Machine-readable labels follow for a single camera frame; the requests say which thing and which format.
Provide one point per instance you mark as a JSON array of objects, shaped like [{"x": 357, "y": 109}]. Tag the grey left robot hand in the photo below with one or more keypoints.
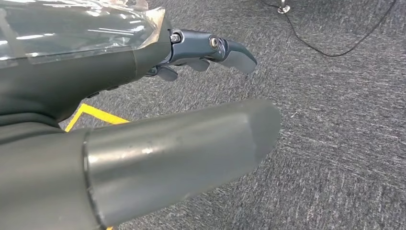
[{"x": 158, "y": 158}]

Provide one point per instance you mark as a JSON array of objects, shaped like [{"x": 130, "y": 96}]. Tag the yellow floor tape square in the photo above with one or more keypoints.
[{"x": 101, "y": 116}]

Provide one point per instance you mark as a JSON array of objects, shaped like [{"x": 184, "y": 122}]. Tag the chrome stool with black seat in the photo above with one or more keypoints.
[{"x": 283, "y": 9}]

